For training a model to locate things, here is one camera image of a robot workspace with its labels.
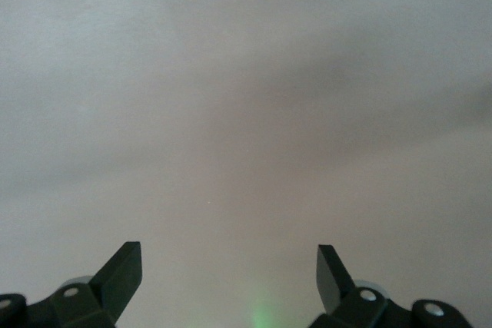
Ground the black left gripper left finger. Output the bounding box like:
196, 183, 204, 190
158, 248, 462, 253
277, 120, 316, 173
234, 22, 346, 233
0, 241, 143, 328

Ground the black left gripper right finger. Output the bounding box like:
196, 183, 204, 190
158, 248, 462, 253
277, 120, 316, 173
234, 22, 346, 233
309, 244, 473, 328

